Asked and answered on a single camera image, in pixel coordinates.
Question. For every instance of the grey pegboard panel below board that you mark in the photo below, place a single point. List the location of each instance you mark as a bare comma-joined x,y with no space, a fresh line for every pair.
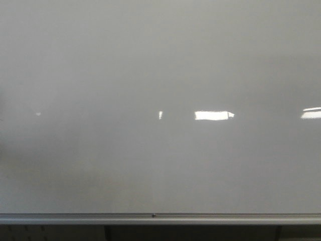
52,232

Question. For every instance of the white whiteboard with aluminium frame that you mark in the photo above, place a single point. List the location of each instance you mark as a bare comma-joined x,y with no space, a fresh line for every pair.
160,112

